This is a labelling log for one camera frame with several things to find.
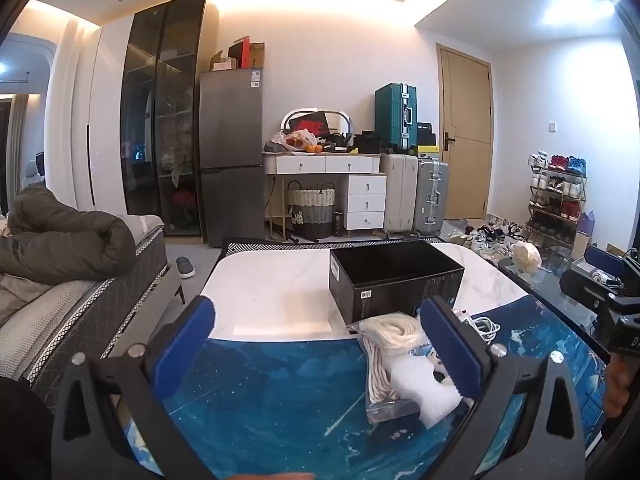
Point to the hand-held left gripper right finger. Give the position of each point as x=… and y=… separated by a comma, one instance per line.
x=450, y=345

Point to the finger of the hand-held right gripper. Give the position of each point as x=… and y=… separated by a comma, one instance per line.
x=582, y=285

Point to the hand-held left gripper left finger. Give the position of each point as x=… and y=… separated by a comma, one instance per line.
x=185, y=340

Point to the white bubble wrap piece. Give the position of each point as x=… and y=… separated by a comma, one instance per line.
x=420, y=390

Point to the black cardboard box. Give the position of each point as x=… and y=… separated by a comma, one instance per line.
x=380, y=300

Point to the person's right hand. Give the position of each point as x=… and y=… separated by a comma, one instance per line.
x=617, y=390

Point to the blue open box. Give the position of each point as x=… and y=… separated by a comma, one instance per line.
x=600, y=257

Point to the cream crumpled ball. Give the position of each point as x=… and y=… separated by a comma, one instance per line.
x=527, y=256

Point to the purple bag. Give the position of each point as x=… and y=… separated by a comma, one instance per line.
x=586, y=222

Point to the grey slipper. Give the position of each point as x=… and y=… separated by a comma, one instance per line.
x=185, y=267

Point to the metal shoe rack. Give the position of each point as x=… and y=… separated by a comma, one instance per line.
x=555, y=200

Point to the pile of shoes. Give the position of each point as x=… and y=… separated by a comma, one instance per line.
x=487, y=240

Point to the grey bed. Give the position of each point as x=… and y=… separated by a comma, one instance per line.
x=75, y=310

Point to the silver suitcase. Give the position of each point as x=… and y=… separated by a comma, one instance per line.
x=431, y=195

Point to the dark green jacket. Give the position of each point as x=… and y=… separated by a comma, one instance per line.
x=60, y=240

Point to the beige suitcase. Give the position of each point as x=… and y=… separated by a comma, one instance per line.
x=398, y=192

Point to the dark water bottle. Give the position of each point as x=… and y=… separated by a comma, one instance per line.
x=339, y=222

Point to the white dresser with drawers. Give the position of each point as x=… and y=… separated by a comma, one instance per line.
x=367, y=195

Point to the woven laundry basket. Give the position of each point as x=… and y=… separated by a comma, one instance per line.
x=310, y=210

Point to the grey refrigerator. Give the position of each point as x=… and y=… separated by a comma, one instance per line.
x=232, y=160

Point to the tan wooden door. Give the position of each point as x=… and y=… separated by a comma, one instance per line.
x=465, y=135

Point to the black and yellow boxes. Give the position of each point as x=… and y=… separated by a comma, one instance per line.
x=426, y=140

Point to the black bag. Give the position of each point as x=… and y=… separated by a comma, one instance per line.
x=367, y=142

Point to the plastic bag with food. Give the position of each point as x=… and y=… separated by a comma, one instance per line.
x=295, y=139

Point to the dark glass display cabinet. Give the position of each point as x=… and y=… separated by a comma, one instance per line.
x=160, y=110

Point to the oranges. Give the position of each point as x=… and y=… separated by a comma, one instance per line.
x=315, y=148

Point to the teal suitcase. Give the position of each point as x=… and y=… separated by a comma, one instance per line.
x=395, y=115

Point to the white wardrobe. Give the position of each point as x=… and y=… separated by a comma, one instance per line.
x=95, y=110

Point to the black shoe box red logo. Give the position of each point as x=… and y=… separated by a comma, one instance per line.
x=309, y=124

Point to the cardboard boxes on refrigerator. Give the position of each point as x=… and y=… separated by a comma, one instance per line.
x=240, y=57

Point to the white oval mirror frame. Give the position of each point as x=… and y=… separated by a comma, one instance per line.
x=345, y=122

